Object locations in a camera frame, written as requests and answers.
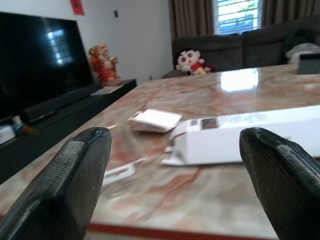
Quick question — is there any dark grey sofa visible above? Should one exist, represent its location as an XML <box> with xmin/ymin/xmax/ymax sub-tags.
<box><xmin>161</xmin><ymin>18</ymin><xmax>320</xmax><ymax>80</ymax></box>

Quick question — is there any small white carton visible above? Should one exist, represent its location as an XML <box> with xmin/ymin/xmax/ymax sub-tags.
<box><xmin>0</xmin><ymin>124</ymin><xmax>15</xmax><ymax>145</ymax></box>

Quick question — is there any black flat television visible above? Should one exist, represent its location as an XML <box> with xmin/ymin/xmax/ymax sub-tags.
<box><xmin>0</xmin><ymin>11</ymin><xmax>95</xmax><ymax>121</ymax></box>

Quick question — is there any black television console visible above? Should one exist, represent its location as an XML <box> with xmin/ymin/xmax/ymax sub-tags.
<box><xmin>0</xmin><ymin>78</ymin><xmax>138</xmax><ymax>185</ymax></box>

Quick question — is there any red gold lion figurine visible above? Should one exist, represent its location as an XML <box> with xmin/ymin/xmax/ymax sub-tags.
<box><xmin>88</xmin><ymin>42</ymin><xmax>123</xmax><ymax>88</ymax></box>

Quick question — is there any barred window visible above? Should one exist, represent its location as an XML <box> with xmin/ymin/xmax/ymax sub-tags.
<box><xmin>213</xmin><ymin>0</ymin><xmax>263</xmax><ymax>36</ymax></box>

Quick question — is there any long white cardboard box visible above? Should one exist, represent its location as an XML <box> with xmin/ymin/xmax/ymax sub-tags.
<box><xmin>161</xmin><ymin>104</ymin><xmax>320</xmax><ymax>167</ymax></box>

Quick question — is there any dark grey box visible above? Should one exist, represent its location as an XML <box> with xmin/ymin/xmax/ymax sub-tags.
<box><xmin>296</xmin><ymin>53</ymin><xmax>320</xmax><ymax>75</ymax></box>

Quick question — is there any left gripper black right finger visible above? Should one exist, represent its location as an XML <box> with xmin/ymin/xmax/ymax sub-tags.
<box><xmin>239</xmin><ymin>126</ymin><xmax>320</xmax><ymax>240</ymax></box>

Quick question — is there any black soundbar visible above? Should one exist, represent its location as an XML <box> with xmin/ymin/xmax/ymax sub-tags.
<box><xmin>19</xmin><ymin>83</ymin><xmax>101</xmax><ymax>121</ymax></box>

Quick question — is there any small flat white packet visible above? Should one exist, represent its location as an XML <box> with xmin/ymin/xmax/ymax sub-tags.
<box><xmin>127</xmin><ymin>108</ymin><xmax>183</xmax><ymax>134</ymax></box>

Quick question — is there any brown curtain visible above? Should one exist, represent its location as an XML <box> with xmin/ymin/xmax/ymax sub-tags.
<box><xmin>261</xmin><ymin>0</ymin><xmax>320</xmax><ymax>27</ymax></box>
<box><xmin>168</xmin><ymin>0</ymin><xmax>215</xmax><ymax>47</ymax></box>

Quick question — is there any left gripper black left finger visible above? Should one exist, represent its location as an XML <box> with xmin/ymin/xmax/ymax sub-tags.
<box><xmin>0</xmin><ymin>126</ymin><xmax>112</xmax><ymax>240</ymax></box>

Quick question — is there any white grey cloth pile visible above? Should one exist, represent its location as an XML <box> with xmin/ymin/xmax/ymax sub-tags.
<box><xmin>284</xmin><ymin>42</ymin><xmax>320</xmax><ymax>65</ymax></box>

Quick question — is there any cartoon boy plush doll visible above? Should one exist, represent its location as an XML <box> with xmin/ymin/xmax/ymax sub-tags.
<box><xmin>174</xmin><ymin>47</ymin><xmax>214</xmax><ymax>76</ymax></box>

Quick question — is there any red paper wall decoration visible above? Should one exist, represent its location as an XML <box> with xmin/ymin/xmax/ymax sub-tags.
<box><xmin>69</xmin><ymin>0</ymin><xmax>86</xmax><ymax>16</ymax></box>

